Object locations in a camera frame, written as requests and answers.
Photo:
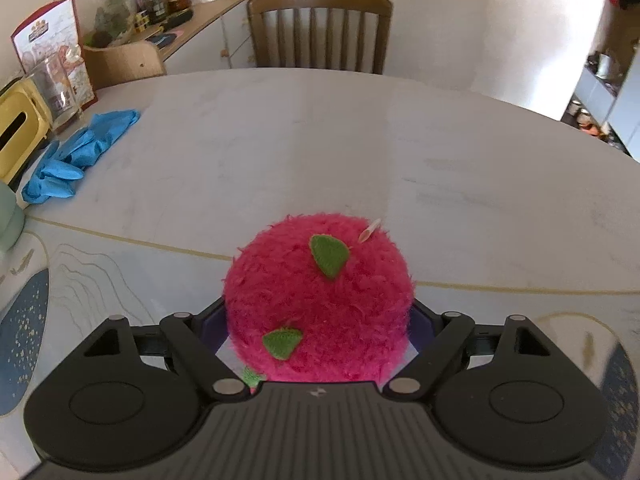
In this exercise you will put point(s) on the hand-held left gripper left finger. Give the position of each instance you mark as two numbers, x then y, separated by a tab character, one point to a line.
212	330

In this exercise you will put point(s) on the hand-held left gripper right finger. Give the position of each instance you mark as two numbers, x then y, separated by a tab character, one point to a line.
422	327

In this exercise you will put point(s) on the pink fluffy plush ball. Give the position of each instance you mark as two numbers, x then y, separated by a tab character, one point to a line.
320	300

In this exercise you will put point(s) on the printed table mat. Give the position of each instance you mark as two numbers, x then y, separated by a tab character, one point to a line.
125	280

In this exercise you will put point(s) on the blue rubber glove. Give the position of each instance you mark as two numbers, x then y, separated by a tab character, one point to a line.
52	180
105	135

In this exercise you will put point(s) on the pale green cup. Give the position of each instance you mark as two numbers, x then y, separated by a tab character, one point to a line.
10	220

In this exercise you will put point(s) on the yellow tissue box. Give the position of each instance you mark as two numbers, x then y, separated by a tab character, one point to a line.
20	130

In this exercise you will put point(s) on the clear glass cup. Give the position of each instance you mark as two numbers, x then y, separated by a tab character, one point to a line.
55	95

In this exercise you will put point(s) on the white kitchen cabinet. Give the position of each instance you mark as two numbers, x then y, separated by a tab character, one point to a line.
595	95

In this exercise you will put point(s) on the wooden sideboard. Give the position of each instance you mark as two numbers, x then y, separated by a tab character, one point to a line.
235	35

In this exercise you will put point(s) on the dark glass jar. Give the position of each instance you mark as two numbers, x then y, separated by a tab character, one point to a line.
154	6

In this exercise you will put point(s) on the clear bag of dried herbs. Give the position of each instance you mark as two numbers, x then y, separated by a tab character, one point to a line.
116	10

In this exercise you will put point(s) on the wooden dining chair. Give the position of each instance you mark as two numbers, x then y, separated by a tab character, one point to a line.
320	5

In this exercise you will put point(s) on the red white menu card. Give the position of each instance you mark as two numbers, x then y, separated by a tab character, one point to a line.
45	30

